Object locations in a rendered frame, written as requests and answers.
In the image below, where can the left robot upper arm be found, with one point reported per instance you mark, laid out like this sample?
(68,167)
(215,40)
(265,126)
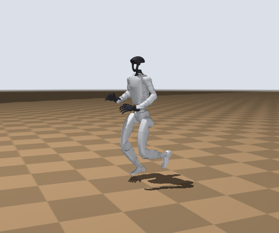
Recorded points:
(147,81)

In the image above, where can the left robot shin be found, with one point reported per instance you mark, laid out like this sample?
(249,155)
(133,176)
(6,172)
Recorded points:
(153,154)

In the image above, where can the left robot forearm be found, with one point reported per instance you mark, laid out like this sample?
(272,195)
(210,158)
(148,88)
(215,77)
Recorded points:
(147,102)

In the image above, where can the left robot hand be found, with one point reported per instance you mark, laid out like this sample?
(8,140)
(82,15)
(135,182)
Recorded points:
(128,107)

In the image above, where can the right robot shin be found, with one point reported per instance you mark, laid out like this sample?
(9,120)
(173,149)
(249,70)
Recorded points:
(131,155)

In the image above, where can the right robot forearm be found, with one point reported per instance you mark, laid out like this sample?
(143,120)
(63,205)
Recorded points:
(123,98)

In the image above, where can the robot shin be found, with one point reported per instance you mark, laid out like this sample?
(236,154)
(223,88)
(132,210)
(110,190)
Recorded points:
(131,155)
(153,154)

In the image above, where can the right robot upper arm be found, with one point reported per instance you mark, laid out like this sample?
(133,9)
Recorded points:
(128,92)

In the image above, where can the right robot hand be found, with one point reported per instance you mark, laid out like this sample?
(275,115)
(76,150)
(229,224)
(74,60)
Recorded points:
(112,97)

